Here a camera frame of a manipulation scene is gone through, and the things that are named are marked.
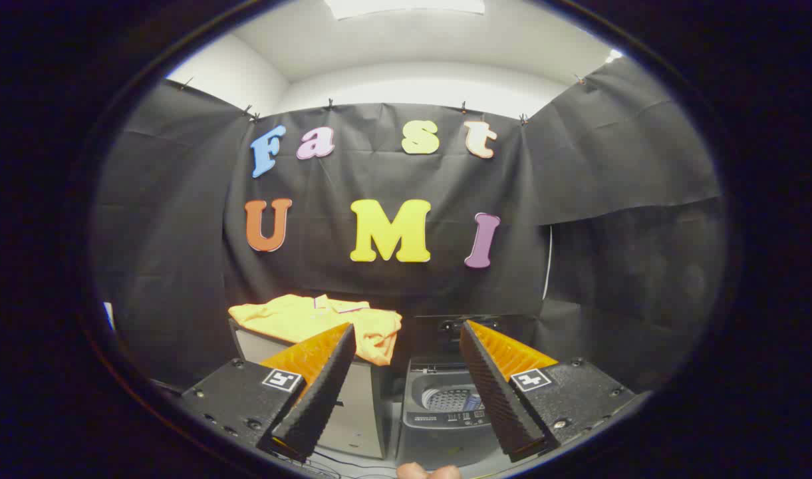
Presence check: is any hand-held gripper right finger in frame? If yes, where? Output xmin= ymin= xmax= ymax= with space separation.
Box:
xmin=458 ymin=319 xmax=652 ymax=464

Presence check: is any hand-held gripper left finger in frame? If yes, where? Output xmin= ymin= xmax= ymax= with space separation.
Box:
xmin=178 ymin=323 xmax=358 ymax=463

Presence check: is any grey washing machine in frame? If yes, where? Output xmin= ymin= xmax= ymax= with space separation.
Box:
xmin=396 ymin=359 xmax=506 ymax=472

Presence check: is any orange polo shirt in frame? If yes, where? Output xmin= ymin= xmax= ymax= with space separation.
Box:
xmin=228 ymin=294 xmax=403 ymax=367

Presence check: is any grey cabinet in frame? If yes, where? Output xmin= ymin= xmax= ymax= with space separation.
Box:
xmin=229 ymin=318 xmax=393 ymax=460

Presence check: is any black backdrop cloth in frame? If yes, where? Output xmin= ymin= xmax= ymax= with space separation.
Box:
xmin=93 ymin=57 xmax=729 ymax=400

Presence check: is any thin floor cable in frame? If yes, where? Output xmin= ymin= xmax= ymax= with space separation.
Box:
xmin=273 ymin=449 xmax=400 ymax=479

